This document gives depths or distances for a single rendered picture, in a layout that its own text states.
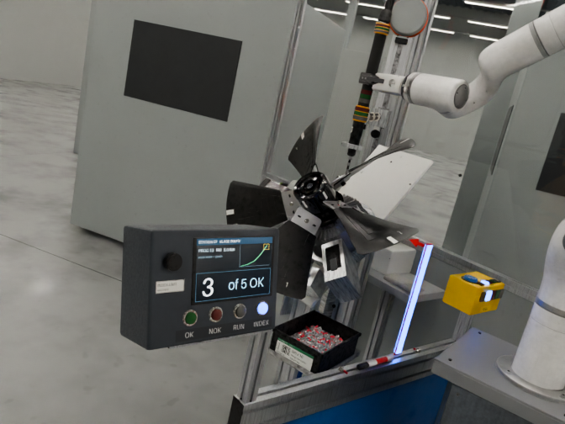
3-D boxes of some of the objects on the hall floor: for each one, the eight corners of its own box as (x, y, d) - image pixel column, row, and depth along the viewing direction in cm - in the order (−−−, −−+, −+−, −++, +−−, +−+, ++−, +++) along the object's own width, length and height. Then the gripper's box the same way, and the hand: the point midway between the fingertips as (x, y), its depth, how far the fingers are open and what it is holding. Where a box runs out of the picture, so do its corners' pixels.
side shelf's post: (343, 447, 239) (390, 278, 220) (349, 453, 236) (398, 283, 217) (337, 450, 237) (384, 279, 217) (343, 455, 234) (392, 283, 215)
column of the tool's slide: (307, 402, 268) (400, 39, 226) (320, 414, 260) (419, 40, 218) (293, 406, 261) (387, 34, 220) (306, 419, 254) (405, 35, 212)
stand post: (303, 454, 229) (368, 201, 202) (316, 468, 222) (386, 209, 196) (294, 458, 226) (361, 201, 199) (308, 471, 219) (378, 209, 193)
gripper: (435, 79, 149) (386, 71, 162) (398, 68, 138) (349, 60, 151) (427, 105, 150) (379, 95, 164) (391, 97, 140) (343, 87, 153)
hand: (370, 79), depth 156 cm, fingers closed on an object, 4 cm apart
